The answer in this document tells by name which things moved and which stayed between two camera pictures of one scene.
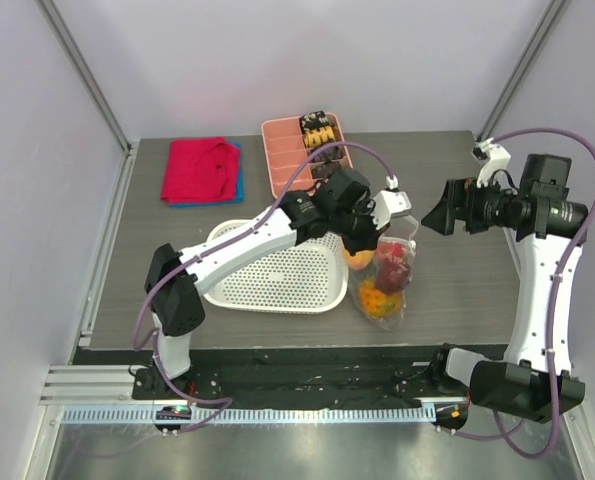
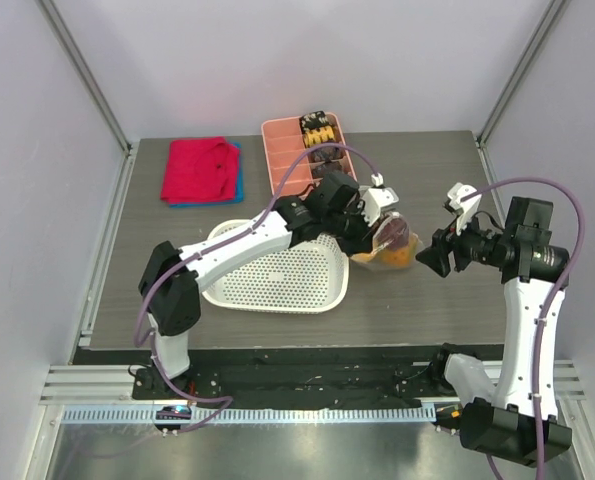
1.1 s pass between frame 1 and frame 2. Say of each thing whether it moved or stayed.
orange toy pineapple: moved
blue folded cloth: stayed
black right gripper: moved
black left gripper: stayed
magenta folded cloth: stayed
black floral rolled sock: stayed
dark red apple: moved
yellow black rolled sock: stayed
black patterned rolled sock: stayed
